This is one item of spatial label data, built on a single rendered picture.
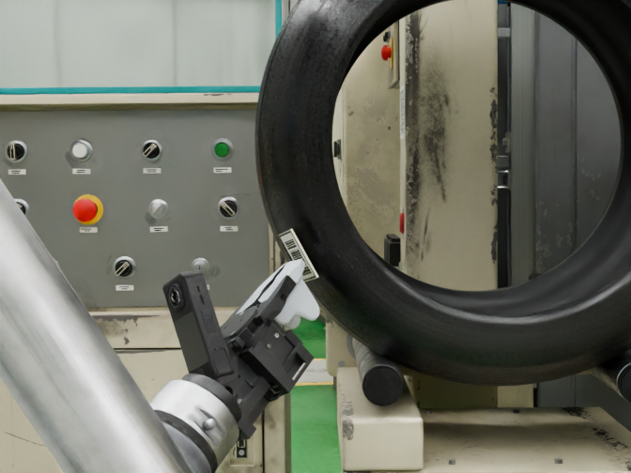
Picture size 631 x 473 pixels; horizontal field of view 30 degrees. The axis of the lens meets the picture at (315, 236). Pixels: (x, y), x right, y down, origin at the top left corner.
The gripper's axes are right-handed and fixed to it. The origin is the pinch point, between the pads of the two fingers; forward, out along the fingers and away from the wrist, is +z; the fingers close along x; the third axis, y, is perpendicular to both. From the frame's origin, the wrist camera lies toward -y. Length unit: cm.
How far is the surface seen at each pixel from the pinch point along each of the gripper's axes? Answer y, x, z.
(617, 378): 33.1, 15.4, 10.8
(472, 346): 19.6, 8.3, 4.3
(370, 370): 14.4, 0.6, -2.3
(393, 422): 20.2, 0.3, -4.5
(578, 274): 31.4, 0.9, 33.1
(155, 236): -3, -69, 36
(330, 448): 143, -293, 175
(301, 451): 135, -295, 165
